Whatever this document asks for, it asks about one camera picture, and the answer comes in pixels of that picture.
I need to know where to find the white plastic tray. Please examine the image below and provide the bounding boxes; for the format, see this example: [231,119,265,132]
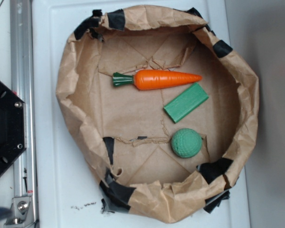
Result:
[32,0,250,228]

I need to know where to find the orange plastic toy carrot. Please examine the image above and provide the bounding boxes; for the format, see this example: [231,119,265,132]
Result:
[113,70,202,90]

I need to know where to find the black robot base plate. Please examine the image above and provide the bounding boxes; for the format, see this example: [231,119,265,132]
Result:
[0,81,26,177]

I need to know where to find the aluminium extrusion rail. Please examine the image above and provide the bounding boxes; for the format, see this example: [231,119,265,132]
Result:
[10,0,39,228]

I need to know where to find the green rectangular block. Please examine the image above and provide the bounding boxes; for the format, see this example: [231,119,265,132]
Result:
[163,83,209,124]

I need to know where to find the metal corner bracket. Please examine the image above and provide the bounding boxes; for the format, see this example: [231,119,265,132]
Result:
[4,196,35,228]

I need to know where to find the green dimpled ball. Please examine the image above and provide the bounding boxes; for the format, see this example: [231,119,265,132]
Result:
[171,128,202,158]

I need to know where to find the brown paper bag tray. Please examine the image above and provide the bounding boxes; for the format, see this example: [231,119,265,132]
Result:
[56,5,259,223]

